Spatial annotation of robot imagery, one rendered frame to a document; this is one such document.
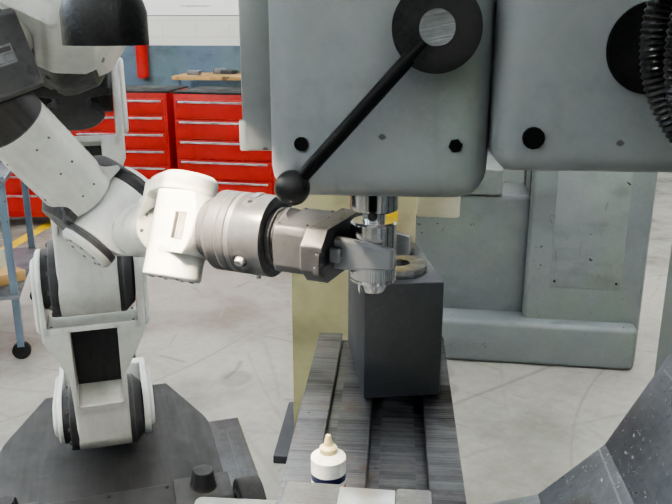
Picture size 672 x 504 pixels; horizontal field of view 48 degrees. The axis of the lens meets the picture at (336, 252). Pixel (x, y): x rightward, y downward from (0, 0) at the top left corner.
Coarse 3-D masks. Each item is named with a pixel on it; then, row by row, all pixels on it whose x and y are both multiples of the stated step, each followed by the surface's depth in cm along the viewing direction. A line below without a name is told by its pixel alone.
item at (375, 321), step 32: (416, 256) 125; (352, 288) 128; (416, 288) 113; (352, 320) 130; (384, 320) 114; (416, 320) 114; (352, 352) 131; (384, 352) 115; (416, 352) 116; (384, 384) 117; (416, 384) 117
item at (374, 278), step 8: (352, 232) 76; (368, 240) 75; (376, 240) 75; (384, 240) 75; (392, 240) 76; (352, 272) 77; (360, 272) 76; (368, 272) 76; (376, 272) 76; (384, 272) 76; (392, 272) 77; (352, 280) 77; (360, 280) 76; (368, 280) 76; (376, 280) 76; (384, 280) 76; (392, 280) 77
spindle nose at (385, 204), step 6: (354, 198) 75; (360, 198) 74; (366, 198) 74; (378, 198) 74; (384, 198) 74; (390, 198) 74; (396, 198) 75; (354, 204) 75; (360, 204) 74; (366, 204) 74; (378, 204) 74; (384, 204) 74; (390, 204) 74; (396, 204) 75; (354, 210) 75; (360, 210) 74; (366, 210) 74; (378, 210) 74; (384, 210) 74; (390, 210) 74; (396, 210) 75
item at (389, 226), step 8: (360, 216) 78; (352, 224) 76; (360, 224) 75; (368, 224) 75; (376, 224) 75; (384, 224) 75; (392, 224) 75; (360, 232) 75; (368, 232) 75; (376, 232) 74; (384, 232) 75; (392, 232) 75
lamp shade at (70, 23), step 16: (64, 0) 63; (80, 0) 62; (96, 0) 62; (112, 0) 62; (128, 0) 63; (64, 16) 63; (80, 16) 62; (96, 16) 62; (112, 16) 62; (128, 16) 63; (144, 16) 65; (64, 32) 63; (80, 32) 62; (96, 32) 62; (112, 32) 62; (128, 32) 63; (144, 32) 65
